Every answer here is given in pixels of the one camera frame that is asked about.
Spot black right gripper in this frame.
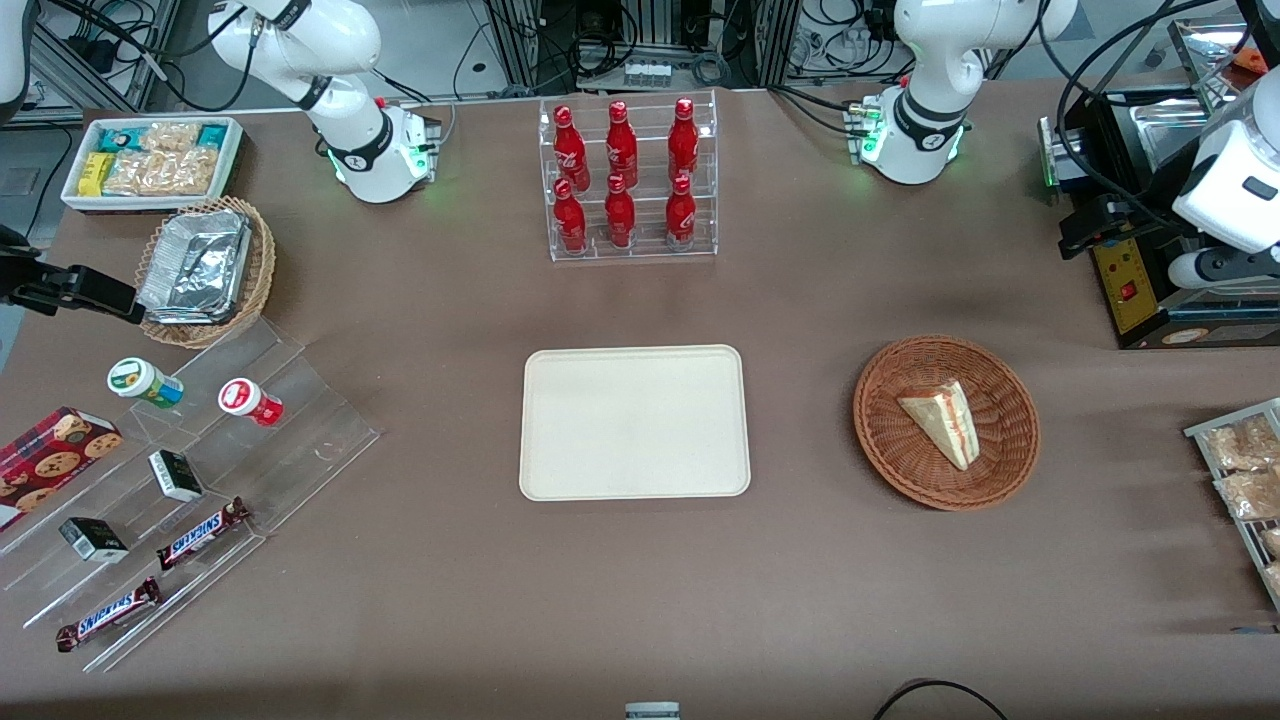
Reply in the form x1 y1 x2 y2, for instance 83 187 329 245
0 226 144 326

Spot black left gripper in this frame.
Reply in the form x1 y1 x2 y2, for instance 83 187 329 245
1060 195 1203 261

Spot triangle sandwich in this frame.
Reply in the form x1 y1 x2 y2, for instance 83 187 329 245
897 379 982 472

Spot light tan wicker basket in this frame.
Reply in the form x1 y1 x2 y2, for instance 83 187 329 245
134 195 278 350

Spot tray of packaged snacks right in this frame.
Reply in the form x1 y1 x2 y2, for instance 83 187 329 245
1184 397 1280 613

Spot round brown wicker basket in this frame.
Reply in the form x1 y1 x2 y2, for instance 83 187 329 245
852 334 1042 512

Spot cream rectangular serving tray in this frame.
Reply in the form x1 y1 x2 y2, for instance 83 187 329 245
518 344 753 502

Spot black food warmer cabinet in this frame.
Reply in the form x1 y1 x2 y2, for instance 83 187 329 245
1038 15 1280 351

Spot white rectangular snack bin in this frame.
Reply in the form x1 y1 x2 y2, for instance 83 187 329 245
60 115 247 216

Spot steel warmer pan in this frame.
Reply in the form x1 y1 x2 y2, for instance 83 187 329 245
1128 97 1226 176

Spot green lidded snack cup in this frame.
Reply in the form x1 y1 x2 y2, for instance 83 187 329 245
107 357 185 410

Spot stacked aluminium foil trays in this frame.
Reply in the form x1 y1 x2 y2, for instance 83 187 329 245
137 210 253 326

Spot yellow snack packet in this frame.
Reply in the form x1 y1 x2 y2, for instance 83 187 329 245
78 151 117 199

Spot clear rice cracker bag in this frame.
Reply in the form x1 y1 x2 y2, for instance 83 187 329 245
152 146 220 197
140 121 202 154
103 150 161 197

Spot red cookie box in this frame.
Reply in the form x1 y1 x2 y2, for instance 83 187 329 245
0 405 124 533

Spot red lidded snack cup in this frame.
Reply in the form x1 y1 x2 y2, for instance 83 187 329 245
217 377 285 429

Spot small black white box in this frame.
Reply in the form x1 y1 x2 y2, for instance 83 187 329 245
57 516 130 564
147 449 205 504

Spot clear acrylic stepped stand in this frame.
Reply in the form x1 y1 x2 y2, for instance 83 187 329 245
0 314 382 674

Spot brown snickers bar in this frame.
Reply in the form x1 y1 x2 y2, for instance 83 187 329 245
54 577 164 654
154 497 252 572

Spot red cola bottle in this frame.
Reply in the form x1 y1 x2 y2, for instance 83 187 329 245
603 173 638 250
552 178 590 254
552 104 592 193
604 100 640 189
664 174 699 247
667 97 700 187

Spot clear acrylic bottle rack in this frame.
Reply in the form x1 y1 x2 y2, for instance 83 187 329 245
537 89 720 264

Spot black looped cable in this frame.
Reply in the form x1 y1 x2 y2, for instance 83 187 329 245
870 678 1011 720

